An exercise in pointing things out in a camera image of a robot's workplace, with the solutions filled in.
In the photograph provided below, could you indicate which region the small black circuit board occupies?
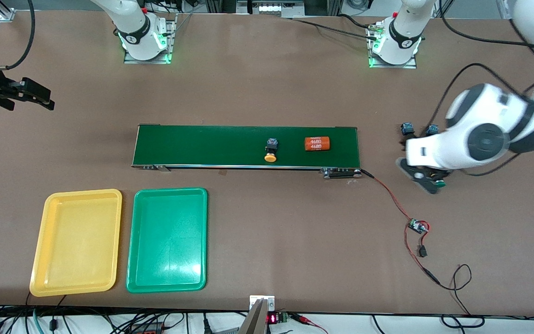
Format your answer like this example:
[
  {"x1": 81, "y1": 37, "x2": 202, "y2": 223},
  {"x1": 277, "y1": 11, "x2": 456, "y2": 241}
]
[{"x1": 408, "y1": 218, "x2": 430, "y2": 235}]

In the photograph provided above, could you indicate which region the yellow plastic tray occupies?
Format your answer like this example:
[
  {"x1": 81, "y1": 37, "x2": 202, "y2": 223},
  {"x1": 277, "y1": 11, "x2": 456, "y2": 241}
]
[{"x1": 29, "y1": 188, "x2": 123, "y2": 297}]

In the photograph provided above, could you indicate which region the green conveyor belt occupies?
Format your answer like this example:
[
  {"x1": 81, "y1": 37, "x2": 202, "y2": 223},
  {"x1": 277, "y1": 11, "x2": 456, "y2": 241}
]
[{"x1": 131, "y1": 124, "x2": 362, "y2": 180}]

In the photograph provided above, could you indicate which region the red test lead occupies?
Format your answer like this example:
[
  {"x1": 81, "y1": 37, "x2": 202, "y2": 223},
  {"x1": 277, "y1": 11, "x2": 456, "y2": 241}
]
[{"x1": 289, "y1": 313, "x2": 329, "y2": 334}]

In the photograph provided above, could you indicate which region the green plastic tray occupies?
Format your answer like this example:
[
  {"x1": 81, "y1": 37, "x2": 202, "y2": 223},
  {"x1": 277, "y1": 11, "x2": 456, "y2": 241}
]
[{"x1": 126, "y1": 187, "x2": 208, "y2": 294}]

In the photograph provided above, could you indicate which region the grey lit control box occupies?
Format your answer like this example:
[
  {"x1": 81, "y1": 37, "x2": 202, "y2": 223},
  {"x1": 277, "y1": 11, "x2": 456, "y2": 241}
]
[{"x1": 236, "y1": 0, "x2": 305, "y2": 18}]

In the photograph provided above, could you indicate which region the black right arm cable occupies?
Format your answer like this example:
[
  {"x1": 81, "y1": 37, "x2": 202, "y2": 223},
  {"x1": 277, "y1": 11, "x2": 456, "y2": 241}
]
[{"x1": 0, "y1": 0, "x2": 36, "y2": 71}]

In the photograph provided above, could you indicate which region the red and black wire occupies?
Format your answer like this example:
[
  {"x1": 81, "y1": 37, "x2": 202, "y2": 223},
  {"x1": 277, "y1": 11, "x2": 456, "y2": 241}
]
[{"x1": 361, "y1": 170, "x2": 441, "y2": 286}]

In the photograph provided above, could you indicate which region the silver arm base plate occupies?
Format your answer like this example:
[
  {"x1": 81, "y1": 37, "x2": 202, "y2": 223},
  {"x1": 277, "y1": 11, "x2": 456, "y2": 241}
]
[
  {"x1": 123, "y1": 14, "x2": 177, "y2": 64},
  {"x1": 368, "y1": 23, "x2": 418, "y2": 69}
]

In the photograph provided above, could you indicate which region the thin black cable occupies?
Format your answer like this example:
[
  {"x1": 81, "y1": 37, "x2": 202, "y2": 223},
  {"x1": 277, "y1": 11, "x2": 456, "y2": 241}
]
[{"x1": 436, "y1": 263, "x2": 485, "y2": 328}]

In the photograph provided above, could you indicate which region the black base power cable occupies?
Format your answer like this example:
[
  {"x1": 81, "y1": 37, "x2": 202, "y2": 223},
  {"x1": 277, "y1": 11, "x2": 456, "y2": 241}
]
[{"x1": 290, "y1": 14, "x2": 379, "y2": 40}]

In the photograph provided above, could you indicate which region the teal cable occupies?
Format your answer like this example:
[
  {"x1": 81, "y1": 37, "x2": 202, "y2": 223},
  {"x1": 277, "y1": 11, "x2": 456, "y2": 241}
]
[{"x1": 32, "y1": 308, "x2": 46, "y2": 334}]

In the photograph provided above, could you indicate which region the grey metal camera mast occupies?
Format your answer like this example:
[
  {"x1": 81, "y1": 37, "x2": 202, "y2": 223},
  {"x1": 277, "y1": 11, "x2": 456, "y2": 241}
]
[{"x1": 237, "y1": 295, "x2": 276, "y2": 334}]

